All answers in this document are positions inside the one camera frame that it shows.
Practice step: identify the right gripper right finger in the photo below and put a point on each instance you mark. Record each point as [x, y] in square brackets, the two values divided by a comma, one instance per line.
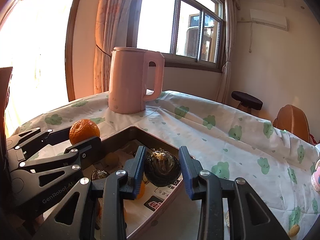
[249, 216]

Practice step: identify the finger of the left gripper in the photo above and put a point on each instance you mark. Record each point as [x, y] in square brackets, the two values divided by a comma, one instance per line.
[35, 139]
[74, 157]

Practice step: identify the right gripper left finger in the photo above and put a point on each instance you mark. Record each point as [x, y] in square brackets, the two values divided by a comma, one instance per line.
[74, 216]

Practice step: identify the small orange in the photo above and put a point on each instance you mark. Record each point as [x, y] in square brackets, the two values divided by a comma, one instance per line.
[117, 215]

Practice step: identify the bumpy orange mandarin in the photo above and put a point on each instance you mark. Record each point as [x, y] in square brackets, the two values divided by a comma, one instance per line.
[83, 129]

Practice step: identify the greenish-brown round fruit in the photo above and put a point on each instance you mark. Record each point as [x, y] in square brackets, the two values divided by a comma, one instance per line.
[111, 159]

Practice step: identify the small yellow-brown longan fruit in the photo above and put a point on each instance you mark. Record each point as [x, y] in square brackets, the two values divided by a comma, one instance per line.
[294, 230]

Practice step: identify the smooth orange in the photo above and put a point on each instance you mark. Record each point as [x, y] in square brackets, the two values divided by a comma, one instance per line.
[141, 191]

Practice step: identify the printed paper sheet in tin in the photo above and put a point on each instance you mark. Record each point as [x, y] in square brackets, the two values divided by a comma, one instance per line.
[141, 213]

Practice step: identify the pink rectangular tin box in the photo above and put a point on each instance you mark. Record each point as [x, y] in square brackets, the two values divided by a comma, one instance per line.
[119, 139]

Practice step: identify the pink cartoon cup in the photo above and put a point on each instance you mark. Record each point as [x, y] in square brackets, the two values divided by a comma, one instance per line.
[315, 178]

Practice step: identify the white green cloud tablecloth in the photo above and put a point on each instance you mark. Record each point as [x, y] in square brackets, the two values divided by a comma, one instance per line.
[228, 142]

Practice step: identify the pink electric kettle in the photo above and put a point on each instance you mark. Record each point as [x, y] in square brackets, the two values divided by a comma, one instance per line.
[128, 75]

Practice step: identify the brown leather armchair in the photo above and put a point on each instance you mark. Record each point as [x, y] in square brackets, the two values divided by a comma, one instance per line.
[293, 120]

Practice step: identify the black round stool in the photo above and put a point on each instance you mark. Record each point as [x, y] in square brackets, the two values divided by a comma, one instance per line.
[247, 102]

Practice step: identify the pale right curtain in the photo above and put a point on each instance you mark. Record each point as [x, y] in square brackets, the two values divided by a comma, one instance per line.
[231, 21]

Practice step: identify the window with frame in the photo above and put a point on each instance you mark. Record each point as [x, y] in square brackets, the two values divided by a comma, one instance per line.
[189, 33]

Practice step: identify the white wall air conditioner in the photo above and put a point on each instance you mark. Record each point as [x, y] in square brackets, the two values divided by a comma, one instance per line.
[269, 19]

